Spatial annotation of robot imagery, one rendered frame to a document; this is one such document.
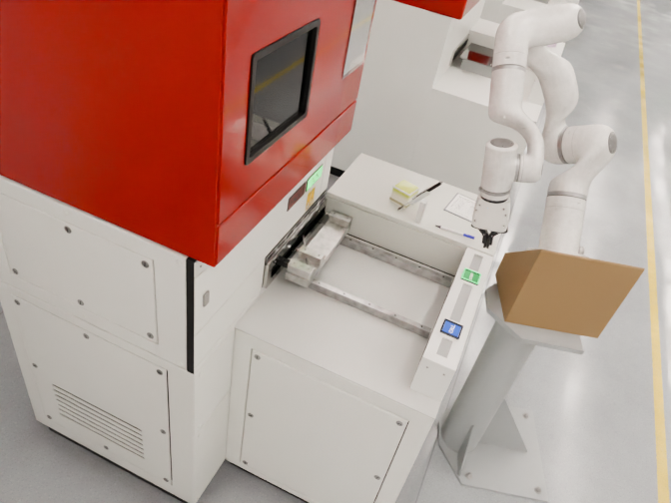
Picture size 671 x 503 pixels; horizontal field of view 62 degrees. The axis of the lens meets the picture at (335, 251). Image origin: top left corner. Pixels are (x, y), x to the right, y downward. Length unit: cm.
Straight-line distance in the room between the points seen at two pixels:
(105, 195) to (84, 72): 28
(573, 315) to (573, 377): 119
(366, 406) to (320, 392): 15
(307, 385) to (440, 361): 42
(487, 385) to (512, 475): 52
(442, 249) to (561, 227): 40
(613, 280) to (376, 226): 78
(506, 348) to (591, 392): 110
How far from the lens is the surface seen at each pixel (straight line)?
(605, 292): 194
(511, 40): 166
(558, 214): 188
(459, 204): 215
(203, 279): 136
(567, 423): 293
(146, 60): 111
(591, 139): 190
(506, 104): 162
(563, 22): 176
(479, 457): 260
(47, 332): 192
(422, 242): 199
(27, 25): 129
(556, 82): 185
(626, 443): 303
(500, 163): 158
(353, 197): 203
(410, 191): 201
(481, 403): 232
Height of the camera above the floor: 208
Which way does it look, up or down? 39 degrees down
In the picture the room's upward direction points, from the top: 12 degrees clockwise
